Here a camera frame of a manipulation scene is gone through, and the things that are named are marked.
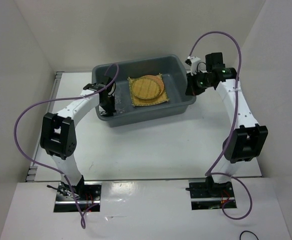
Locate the aluminium table edge rail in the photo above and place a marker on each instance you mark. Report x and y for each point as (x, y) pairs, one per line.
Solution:
(40, 155)

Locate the clear glass bowl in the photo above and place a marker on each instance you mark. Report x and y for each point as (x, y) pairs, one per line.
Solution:
(121, 108)

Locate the square bamboo mat tray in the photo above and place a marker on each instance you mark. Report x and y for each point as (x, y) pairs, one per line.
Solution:
(136, 102)

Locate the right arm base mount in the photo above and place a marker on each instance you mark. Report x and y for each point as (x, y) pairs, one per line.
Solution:
(205, 194)

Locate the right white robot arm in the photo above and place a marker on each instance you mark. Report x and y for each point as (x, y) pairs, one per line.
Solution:
(247, 136)

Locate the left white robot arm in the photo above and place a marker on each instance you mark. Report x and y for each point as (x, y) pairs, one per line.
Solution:
(58, 136)

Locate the grey plastic bin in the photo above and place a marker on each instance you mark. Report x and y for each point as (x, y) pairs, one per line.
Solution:
(174, 77)

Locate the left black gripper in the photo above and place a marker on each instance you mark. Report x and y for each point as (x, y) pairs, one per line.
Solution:
(109, 112)

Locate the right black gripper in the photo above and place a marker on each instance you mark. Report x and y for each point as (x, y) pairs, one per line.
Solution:
(191, 90)

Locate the round orange woven tray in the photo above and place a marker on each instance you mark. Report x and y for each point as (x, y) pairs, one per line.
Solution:
(162, 83)

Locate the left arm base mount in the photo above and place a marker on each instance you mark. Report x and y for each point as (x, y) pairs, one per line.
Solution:
(89, 201)

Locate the round green-rimmed bamboo tray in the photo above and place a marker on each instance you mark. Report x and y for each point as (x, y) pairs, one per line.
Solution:
(146, 87)

